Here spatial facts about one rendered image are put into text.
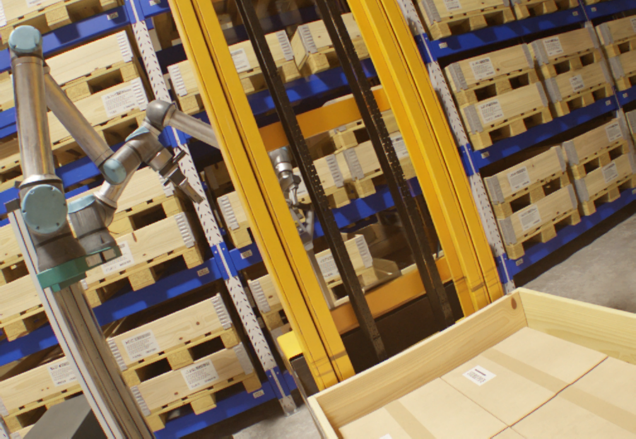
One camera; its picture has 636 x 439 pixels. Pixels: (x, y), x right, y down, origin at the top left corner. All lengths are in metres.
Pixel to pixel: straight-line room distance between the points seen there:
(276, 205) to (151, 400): 2.04
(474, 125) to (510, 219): 0.77
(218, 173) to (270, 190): 2.79
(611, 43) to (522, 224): 2.13
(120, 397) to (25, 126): 1.27
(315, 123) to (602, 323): 1.05
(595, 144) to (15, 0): 4.66
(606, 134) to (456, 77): 1.66
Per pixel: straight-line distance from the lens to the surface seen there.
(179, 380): 2.98
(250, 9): 1.43
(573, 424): 1.11
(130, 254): 2.83
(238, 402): 3.10
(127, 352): 2.96
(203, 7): 1.41
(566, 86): 4.15
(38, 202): 1.54
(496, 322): 1.55
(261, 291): 2.82
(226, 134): 1.28
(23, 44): 1.74
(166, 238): 2.79
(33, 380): 3.20
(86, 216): 2.16
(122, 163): 1.63
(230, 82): 1.32
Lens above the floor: 1.42
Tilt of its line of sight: 4 degrees down
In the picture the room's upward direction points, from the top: 21 degrees counter-clockwise
